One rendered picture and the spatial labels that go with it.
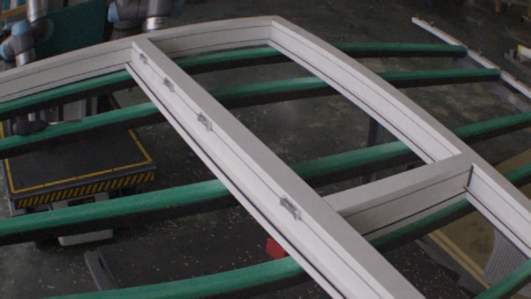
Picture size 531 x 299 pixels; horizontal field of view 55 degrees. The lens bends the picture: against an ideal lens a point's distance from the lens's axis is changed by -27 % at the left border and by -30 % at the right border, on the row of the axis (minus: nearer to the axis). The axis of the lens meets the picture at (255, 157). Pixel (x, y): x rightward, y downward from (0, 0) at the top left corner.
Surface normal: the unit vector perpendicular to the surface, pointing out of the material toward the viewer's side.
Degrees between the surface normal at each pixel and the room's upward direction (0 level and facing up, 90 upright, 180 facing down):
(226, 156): 90
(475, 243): 0
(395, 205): 90
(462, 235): 0
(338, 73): 90
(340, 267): 90
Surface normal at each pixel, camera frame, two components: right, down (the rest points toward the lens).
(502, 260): 0.07, -0.87
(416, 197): 0.48, 0.46
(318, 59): -0.88, 0.18
